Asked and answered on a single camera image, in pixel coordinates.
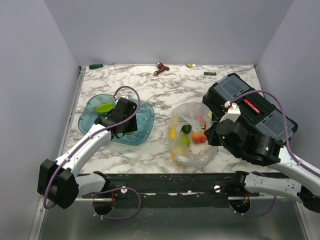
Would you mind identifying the clear plastic bag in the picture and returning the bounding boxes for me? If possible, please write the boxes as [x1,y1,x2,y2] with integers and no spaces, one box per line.
[167,102,219,169]

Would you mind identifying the orange fake peach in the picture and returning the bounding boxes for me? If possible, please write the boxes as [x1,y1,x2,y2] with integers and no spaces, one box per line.
[191,132,207,144]

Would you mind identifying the yellow fake banana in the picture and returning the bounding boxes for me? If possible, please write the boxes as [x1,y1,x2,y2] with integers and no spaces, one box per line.
[169,127,176,141]

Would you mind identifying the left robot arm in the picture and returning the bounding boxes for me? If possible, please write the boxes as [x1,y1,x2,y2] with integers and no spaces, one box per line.
[37,97,140,210]

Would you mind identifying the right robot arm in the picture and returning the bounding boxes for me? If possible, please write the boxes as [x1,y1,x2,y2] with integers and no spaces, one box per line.
[204,119,320,213]

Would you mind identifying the green fake fruit slice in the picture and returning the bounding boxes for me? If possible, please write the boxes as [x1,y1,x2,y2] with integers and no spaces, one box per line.
[96,103,114,115]

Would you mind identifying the red fake apple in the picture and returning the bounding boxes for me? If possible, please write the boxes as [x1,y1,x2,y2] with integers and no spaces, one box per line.
[194,115,204,123]

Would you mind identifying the dark green fake avocado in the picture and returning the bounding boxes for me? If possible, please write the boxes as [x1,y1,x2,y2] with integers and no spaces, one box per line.
[181,124,192,135]

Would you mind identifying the black tool box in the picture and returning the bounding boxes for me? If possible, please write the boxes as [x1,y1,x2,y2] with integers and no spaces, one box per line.
[202,73,286,144]

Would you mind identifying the brown tap fitting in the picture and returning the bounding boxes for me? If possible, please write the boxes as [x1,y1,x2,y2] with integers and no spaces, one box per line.
[153,61,170,76]

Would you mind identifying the small black chip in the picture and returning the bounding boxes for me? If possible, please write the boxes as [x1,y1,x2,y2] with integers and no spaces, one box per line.
[203,71,217,76]

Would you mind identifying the yellow white small item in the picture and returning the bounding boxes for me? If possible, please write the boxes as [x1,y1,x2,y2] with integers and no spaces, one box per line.
[186,63,197,68]

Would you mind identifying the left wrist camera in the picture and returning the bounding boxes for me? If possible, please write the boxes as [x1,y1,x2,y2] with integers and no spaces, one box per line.
[117,94,130,100]

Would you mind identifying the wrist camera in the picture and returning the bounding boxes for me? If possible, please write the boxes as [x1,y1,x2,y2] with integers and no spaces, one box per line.
[117,94,130,100]
[219,101,241,123]

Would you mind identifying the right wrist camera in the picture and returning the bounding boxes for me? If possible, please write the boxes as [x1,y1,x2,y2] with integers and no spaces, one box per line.
[219,101,241,123]

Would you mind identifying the green handle screwdriver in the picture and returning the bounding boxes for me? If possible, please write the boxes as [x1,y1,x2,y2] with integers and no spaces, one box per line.
[88,63,114,70]

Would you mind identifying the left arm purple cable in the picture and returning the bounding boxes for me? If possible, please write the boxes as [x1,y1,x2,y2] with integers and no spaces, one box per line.
[42,85,141,210]

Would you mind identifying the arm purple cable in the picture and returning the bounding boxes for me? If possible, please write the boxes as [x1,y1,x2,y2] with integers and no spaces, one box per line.
[231,89,320,178]
[42,85,141,210]

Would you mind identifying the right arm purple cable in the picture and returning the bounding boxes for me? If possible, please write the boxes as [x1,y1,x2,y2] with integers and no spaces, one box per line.
[231,89,320,178]

